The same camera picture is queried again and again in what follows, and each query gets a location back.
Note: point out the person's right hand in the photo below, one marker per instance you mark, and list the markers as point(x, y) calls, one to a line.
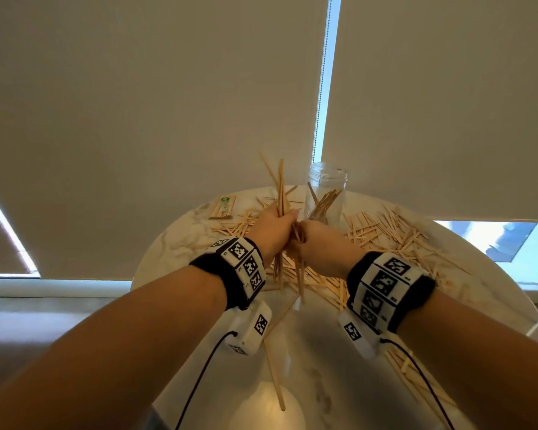
point(325, 253)

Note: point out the person's left hand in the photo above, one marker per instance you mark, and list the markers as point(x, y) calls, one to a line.
point(269, 230)

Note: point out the person's right fingers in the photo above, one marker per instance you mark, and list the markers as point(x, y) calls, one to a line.
point(301, 235)

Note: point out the person's left fingers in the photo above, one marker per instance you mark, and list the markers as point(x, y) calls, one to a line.
point(289, 219)

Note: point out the bundle of long wooden sticks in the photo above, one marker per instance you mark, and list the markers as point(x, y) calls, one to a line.
point(281, 188)

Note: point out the person's right forearm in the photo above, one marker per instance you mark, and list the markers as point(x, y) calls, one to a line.
point(484, 362)

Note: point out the person's left forearm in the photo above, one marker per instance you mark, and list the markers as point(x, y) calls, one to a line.
point(116, 353)

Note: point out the wooden sticks in jar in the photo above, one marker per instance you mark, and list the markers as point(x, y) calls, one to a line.
point(325, 203)

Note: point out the clear plastic jar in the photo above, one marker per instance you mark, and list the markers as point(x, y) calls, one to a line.
point(327, 174)

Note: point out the wrapped packet of sticks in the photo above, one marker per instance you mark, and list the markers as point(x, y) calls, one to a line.
point(223, 207)

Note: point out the black marker wristband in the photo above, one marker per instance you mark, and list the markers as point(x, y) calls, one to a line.
point(240, 268)
point(388, 286)

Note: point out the pile of scattered wooden sticks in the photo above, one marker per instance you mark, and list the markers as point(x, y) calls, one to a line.
point(385, 232)

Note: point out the single long wooden stick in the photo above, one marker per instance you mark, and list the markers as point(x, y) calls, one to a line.
point(274, 376)
point(281, 317)

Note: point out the wide beige roller blind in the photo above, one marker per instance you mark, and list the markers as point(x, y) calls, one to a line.
point(139, 107)

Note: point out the window pane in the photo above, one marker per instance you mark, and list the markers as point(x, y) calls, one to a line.
point(511, 250)

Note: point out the narrow beige roller blind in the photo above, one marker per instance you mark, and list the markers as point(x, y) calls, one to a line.
point(0, 250)

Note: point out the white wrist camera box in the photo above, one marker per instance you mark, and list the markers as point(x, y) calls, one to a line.
point(358, 333)
point(251, 329)

